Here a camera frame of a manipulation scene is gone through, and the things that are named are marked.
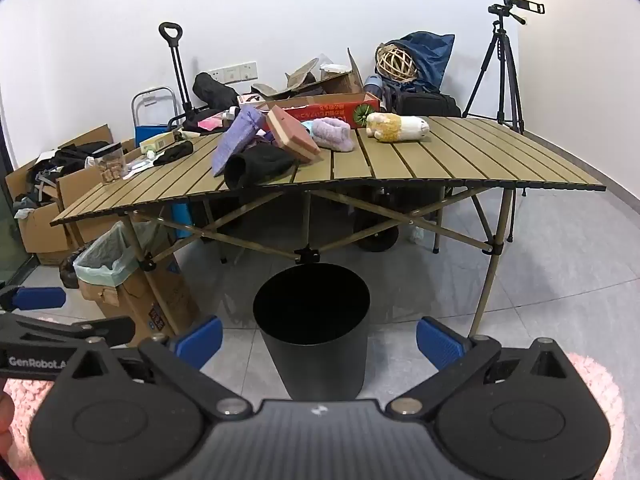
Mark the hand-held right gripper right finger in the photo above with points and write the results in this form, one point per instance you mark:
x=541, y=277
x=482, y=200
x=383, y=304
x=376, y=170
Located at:
x=440, y=342

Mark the small black knit hat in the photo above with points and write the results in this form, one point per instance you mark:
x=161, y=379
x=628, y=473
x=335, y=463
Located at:
x=172, y=152

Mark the blue water bottle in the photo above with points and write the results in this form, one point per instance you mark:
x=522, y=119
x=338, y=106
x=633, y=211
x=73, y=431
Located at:
x=372, y=85

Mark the cardboard box with plastic liner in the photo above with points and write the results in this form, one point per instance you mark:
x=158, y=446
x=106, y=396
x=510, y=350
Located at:
x=165, y=300

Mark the purple knit pouch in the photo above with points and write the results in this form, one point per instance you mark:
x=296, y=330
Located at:
x=235, y=137

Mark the pink brown layered block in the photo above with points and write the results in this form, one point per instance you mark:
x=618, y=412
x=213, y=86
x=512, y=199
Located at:
x=292, y=135

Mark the grey folding step stool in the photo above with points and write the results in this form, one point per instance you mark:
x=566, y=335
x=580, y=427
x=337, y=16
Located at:
x=150, y=91

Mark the pink packet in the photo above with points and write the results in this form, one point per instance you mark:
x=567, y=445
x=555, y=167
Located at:
x=215, y=122

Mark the light blue plush toy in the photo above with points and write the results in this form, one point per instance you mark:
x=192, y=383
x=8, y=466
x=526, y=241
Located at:
x=307, y=126

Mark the clear jar black lid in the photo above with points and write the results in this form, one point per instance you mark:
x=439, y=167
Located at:
x=111, y=165

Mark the dark blue cloth bag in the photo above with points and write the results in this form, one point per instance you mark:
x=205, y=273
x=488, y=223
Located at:
x=432, y=60

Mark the black luggage bag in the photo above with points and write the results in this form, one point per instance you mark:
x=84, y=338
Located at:
x=430, y=105

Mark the white wall socket panel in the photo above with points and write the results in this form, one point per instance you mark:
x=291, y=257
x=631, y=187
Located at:
x=235, y=72

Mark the person's pink fluffy clothing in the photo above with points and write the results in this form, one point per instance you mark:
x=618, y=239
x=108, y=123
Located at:
x=602, y=390
x=22, y=405

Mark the cardboard box with clothes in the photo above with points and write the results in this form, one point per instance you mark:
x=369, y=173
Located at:
x=45, y=230

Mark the paper leaflet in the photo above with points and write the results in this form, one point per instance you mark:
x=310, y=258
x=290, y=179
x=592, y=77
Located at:
x=135, y=170

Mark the large black knit hat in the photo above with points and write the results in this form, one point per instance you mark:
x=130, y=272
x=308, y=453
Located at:
x=260, y=165

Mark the crumpled white paper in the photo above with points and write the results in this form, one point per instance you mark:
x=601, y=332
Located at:
x=417, y=234

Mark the yellow white plush toy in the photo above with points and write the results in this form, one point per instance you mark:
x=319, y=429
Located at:
x=395, y=127

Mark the wicker ball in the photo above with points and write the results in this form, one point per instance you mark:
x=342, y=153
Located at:
x=395, y=62

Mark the pink white small box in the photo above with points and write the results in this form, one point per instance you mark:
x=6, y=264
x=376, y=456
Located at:
x=250, y=98

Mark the black wagon wheel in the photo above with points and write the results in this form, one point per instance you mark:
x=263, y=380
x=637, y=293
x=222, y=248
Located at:
x=377, y=240

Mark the black trash bin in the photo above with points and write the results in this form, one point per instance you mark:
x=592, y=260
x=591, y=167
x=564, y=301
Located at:
x=310, y=340

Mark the black tripod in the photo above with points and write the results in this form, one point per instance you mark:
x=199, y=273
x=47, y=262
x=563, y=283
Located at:
x=501, y=35

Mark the open brown cardboard box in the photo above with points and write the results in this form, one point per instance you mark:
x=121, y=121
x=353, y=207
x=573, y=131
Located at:
x=345, y=82

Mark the yellow box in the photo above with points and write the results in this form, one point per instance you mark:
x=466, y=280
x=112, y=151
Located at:
x=157, y=142

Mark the red cardboard box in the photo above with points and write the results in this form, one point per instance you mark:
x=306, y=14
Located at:
x=340, y=110

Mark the lavender fluffy slipper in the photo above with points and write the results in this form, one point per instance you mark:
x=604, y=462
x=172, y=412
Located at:
x=332, y=132

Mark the person's left hand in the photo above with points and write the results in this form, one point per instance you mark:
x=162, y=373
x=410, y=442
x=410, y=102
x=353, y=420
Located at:
x=4, y=415

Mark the black fabric bag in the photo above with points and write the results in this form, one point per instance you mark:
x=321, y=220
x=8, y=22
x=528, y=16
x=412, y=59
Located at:
x=215, y=91

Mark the folding slatted table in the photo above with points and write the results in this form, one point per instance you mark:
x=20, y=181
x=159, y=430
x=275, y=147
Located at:
x=486, y=280

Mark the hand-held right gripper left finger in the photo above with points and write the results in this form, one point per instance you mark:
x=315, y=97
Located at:
x=200, y=342

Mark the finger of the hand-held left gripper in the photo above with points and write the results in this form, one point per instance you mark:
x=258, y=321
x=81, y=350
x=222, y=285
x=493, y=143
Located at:
x=112, y=331
x=40, y=298

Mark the blue box under table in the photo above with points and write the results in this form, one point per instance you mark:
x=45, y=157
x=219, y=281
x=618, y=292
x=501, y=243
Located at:
x=187, y=212

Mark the black clothes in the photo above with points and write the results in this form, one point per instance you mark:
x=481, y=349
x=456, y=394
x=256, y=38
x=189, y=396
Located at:
x=75, y=152

